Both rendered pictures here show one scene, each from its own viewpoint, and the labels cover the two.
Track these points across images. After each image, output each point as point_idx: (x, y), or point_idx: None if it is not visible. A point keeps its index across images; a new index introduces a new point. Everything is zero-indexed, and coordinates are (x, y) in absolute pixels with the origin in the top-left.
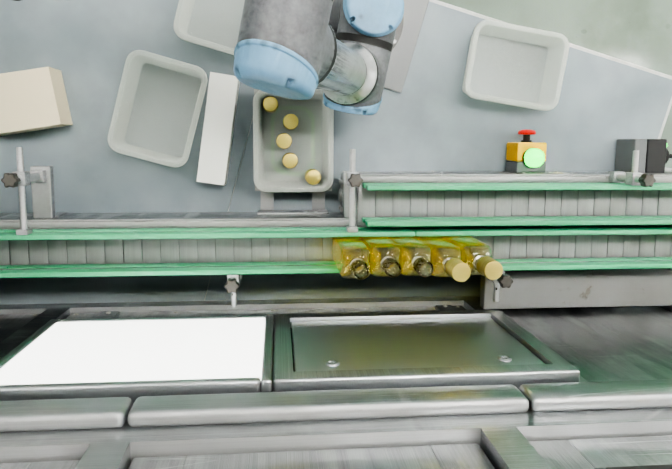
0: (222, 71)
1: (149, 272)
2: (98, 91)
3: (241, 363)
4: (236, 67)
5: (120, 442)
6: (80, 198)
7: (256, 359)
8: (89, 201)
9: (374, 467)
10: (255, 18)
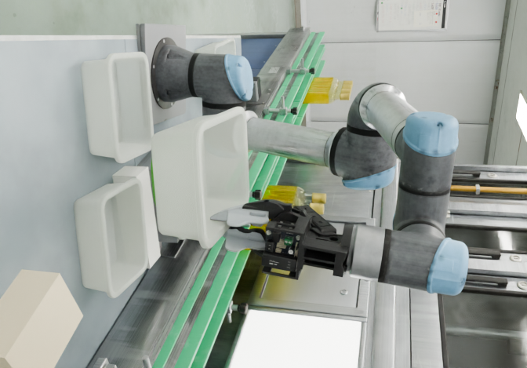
0: (115, 168)
1: (210, 350)
2: (54, 260)
3: (336, 328)
4: (377, 185)
5: None
6: (73, 367)
7: (332, 321)
8: (79, 362)
9: (428, 304)
10: (390, 157)
